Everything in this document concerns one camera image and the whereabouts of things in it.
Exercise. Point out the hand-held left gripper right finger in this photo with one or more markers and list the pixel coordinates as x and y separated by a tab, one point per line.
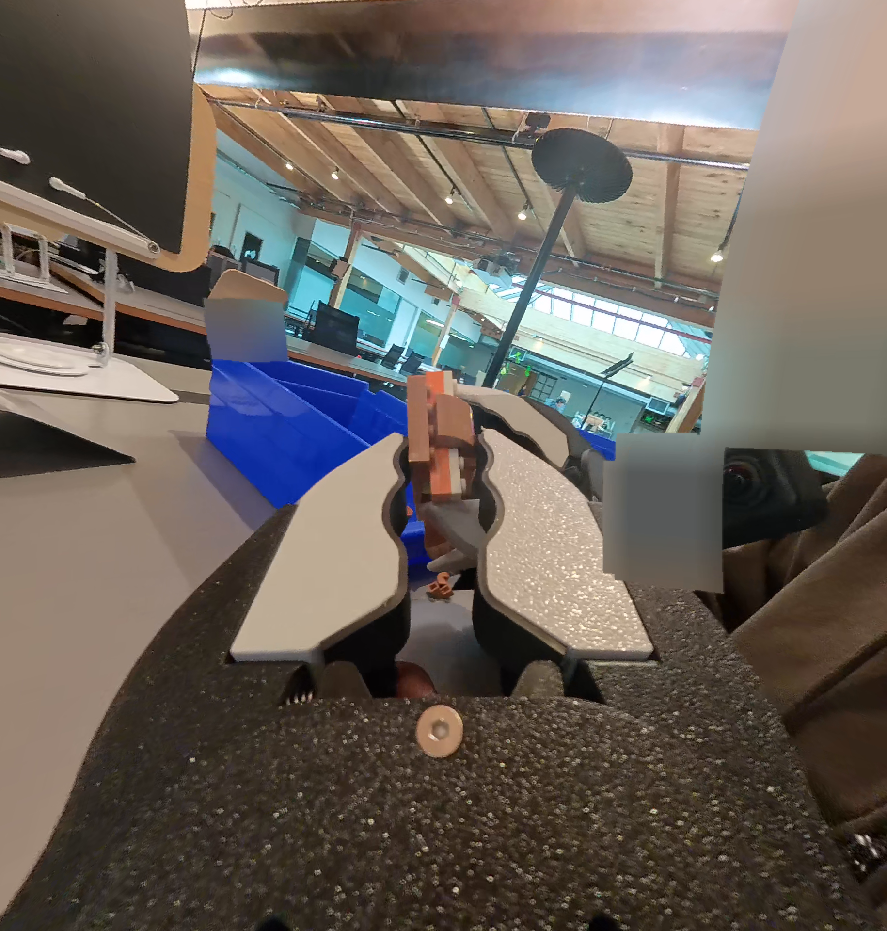
552	567

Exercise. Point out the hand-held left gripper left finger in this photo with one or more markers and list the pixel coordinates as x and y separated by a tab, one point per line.
327	545

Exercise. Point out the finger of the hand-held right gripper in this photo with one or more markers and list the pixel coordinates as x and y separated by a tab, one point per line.
520	420
454	527

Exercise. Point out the brown lego assembly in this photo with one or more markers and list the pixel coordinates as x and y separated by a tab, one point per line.
443	436

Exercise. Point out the blue plastic bin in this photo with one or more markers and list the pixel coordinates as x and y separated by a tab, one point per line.
283	429

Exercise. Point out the brown lego arch piece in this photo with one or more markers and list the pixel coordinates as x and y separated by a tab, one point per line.
440	588

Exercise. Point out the lego instruction booklet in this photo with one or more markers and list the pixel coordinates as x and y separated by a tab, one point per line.
43	444

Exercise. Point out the person's brown jacket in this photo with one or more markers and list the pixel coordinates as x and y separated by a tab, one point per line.
836	618

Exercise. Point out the black office chair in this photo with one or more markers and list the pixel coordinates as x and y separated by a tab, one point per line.
334	329

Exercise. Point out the wooden chair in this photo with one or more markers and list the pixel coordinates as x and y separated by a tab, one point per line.
251	284

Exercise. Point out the grey desk wooden edge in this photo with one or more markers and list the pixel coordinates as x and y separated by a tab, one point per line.
145	300

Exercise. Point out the white lamp stand base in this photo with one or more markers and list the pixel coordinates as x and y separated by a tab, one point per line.
65	364

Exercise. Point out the dark glossy overhead panel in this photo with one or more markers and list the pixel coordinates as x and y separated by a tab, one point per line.
487	51

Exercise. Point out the white stand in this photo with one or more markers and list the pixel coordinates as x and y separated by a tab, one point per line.
22	254

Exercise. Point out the wood framed black panel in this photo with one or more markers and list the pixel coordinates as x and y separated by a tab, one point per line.
87	109

